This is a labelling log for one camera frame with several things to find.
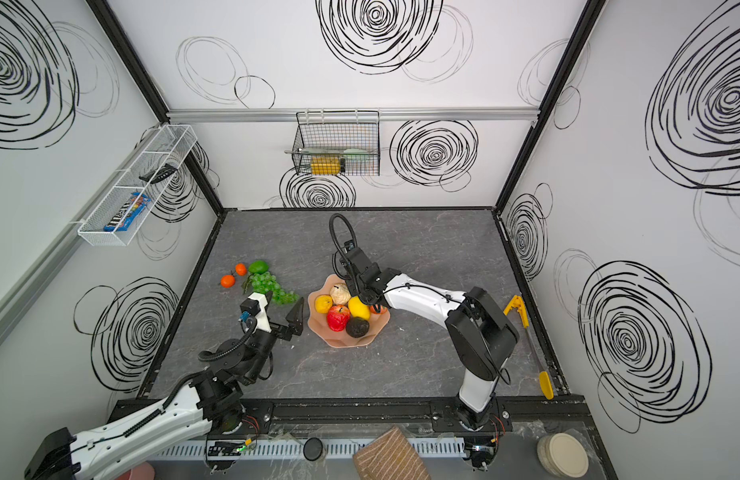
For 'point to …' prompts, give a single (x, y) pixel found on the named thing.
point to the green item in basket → (352, 151)
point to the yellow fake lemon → (358, 309)
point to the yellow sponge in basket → (325, 165)
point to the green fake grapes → (264, 282)
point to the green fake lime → (258, 266)
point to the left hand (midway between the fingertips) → (288, 297)
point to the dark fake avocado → (357, 327)
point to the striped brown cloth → (389, 456)
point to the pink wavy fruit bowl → (318, 323)
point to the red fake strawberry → (383, 310)
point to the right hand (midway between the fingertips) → (356, 271)
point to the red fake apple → (338, 317)
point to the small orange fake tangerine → (240, 269)
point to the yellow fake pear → (323, 303)
